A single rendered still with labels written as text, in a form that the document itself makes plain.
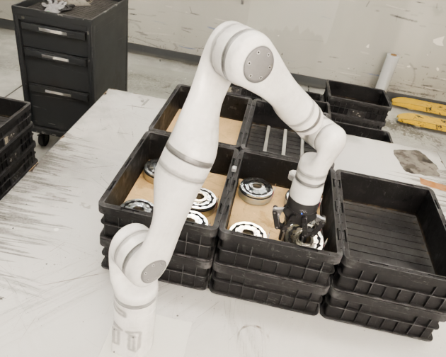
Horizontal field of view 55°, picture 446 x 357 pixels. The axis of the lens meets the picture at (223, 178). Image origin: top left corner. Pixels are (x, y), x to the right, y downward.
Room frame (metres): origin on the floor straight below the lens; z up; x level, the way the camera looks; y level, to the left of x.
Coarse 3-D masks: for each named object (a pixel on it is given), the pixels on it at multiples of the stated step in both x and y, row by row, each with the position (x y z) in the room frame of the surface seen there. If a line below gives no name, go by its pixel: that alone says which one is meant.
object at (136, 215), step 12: (156, 132) 1.17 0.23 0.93; (132, 156) 1.02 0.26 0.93; (228, 180) 1.00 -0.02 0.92; (108, 192) 0.84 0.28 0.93; (108, 204) 0.79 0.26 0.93; (120, 216) 0.78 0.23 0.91; (132, 216) 0.78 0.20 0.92; (144, 216) 0.78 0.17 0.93; (216, 216) 0.82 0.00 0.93; (192, 228) 0.77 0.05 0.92; (204, 228) 0.77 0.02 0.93; (216, 228) 0.77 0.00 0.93
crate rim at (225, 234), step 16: (240, 160) 1.12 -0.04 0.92; (288, 160) 1.14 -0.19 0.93; (336, 192) 1.01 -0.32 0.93; (224, 208) 0.85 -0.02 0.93; (336, 208) 0.93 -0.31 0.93; (224, 224) 0.79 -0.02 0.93; (336, 224) 0.87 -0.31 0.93; (224, 240) 0.76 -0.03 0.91; (240, 240) 0.76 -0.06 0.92; (256, 240) 0.76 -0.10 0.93; (272, 240) 0.76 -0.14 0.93; (336, 240) 0.80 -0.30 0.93; (304, 256) 0.75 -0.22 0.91; (320, 256) 0.75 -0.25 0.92; (336, 256) 0.75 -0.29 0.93
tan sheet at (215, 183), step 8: (208, 176) 1.13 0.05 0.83; (216, 176) 1.13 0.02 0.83; (224, 176) 1.14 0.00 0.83; (136, 184) 1.02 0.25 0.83; (144, 184) 1.03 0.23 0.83; (152, 184) 1.04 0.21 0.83; (208, 184) 1.08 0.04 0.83; (216, 184) 1.09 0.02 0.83; (136, 192) 0.99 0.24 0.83; (144, 192) 0.99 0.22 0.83; (152, 192) 1.00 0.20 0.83; (216, 192) 1.05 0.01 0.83; (152, 200) 0.96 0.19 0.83; (216, 208) 0.97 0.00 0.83; (208, 216) 0.93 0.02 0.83; (208, 224) 0.90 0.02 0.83
